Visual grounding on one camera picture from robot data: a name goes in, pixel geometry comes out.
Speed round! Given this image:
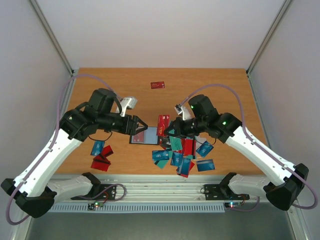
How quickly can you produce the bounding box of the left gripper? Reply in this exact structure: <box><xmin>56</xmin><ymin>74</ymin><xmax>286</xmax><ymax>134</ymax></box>
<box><xmin>97</xmin><ymin>113</ymin><xmax>148</xmax><ymax>136</ymax></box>

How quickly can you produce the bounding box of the red VIP card front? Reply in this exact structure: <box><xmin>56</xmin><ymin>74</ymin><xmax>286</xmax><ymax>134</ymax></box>
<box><xmin>156</xmin><ymin>114</ymin><xmax>170</xmax><ymax>137</ymax></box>

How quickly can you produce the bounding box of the red vip card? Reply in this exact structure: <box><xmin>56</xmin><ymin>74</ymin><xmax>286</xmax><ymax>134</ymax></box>
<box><xmin>156</xmin><ymin>114</ymin><xmax>170</xmax><ymax>137</ymax></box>
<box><xmin>131</xmin><ymin>131</ymin><xmax>145</xmax><ymax>143</ymax></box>

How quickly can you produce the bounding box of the black leather card holder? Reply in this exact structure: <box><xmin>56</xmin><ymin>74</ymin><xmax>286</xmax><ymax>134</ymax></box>
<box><xmin>129</xmin><ymin>127</ymin><xmax>159</xmax><ymax>145</ymax></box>

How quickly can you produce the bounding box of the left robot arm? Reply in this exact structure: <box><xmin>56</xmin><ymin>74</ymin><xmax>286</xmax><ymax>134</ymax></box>
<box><xmin>1</xmin><ymin>88</ymin><xmax>148</xmax><ymax>218</ymax></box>

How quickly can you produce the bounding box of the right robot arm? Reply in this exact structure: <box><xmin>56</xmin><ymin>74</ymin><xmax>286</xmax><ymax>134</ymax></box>
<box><xmin>164</xmin><ymin>94</ymin><xmax>309</xmax><ymax>211</ymax></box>

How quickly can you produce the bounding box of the teal VIP card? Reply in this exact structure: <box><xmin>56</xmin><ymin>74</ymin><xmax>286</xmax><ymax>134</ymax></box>
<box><xmin>169</xmin><ymin>136</ymin><xmax>183</xmax><ymax>151</ymax></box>

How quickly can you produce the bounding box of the red stripe card centre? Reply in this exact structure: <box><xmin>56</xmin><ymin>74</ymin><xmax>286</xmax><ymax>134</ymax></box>
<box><xmin>181</xmin><ymin>138</ymin><xmax>195</xmax><ymax>156</ymax></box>

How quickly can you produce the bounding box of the blue VIP card left pile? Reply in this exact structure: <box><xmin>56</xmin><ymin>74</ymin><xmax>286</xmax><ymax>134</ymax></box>
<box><xmin>152</xmin><ymin>150</ymin><xmax>170</xmax><ymax>161</ymax></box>

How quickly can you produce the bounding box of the blue card right pile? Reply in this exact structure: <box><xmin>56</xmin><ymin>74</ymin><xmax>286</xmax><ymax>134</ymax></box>
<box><xmin>196</xmin><ymin>141</ymin><xmax>214</xmax><ymax>158</ymax></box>

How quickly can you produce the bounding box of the lone red card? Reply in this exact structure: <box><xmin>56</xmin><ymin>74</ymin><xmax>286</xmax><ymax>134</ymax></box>
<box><xmin>150</xmin><ymin>81</ymin><xmax>165</xmax><ymax>90</ymax></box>

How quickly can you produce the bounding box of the blue card front pile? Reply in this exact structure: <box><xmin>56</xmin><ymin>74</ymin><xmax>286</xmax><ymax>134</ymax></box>
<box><xmin>176</xmin><ymin>158</ymin><xmax>195</xmax><ymax>178</ymax></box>

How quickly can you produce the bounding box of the small red card left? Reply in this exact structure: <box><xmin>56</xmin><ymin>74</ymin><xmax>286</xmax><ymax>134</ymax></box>
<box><xmin>100</xmin><ymin>145</ymin><xmax>114</xmax><ymax>158</ymax></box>

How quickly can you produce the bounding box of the blue card left group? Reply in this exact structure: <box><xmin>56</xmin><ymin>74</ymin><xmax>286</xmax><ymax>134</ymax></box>
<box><xmin>90</xmin><ymin>140</ymin><xmax>105</xmax><ymax>156</ymax></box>

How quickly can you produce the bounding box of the blue stripe card right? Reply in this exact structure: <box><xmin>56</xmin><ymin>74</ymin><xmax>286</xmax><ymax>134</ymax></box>
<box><xmin>196</xmin><ymin>159</ymin><xmax>216</xmax><ymax>172</ymax></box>

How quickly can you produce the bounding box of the large red card left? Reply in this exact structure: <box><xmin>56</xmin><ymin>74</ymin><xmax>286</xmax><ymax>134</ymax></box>
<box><xmin>90</xmin><ymin>154</ymin><xmax>111</xmax><ymax>172</ymax></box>

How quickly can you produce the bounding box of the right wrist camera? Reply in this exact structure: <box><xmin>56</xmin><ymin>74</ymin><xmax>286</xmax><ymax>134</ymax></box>
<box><xmin>174</xmin><ymin>104</ymin><xmax>192</xmax><ymax>121</ymax></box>

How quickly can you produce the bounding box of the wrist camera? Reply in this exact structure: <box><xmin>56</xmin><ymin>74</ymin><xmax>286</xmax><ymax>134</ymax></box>
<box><xmin>174</xmin><ymin>104</ymin><xmax>192</xmax><ymax>121</ymax></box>
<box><xmin>119</xmin><ymin>96</ymin><xmax>138</xmax><ymax>117</ymax></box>

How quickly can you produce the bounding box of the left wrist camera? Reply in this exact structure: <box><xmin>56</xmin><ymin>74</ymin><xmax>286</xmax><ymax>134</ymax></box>
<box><xmin>119</xmin><ymin>96</ymin><xmax>138</xmax><ymax>117</ymax></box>

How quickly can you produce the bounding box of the aluminium rail frame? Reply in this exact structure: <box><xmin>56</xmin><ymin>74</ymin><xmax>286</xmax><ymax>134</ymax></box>
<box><xmin>48</xmin><ymin>173</ymin><xmax>271</xmax><ymax>203</ymax></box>

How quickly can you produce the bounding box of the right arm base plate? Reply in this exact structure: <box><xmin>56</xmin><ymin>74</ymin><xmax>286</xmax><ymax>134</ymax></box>
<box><xmin>203</xmin><ymin>184</ymin><xmax>250</xmax><ymax>201</ymax></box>

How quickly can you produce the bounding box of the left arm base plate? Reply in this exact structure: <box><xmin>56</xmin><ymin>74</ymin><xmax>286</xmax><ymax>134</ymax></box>
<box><xmin>71</xmin><ymin>184</ymin><xmax>117</xmax><ymax>201</ymax></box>

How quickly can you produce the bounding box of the grey cable duct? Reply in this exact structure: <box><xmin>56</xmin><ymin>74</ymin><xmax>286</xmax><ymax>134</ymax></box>
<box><xmin>49</xmin><ymin>202</ymin><xmax>225</xmax><ymax>214</ymax></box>

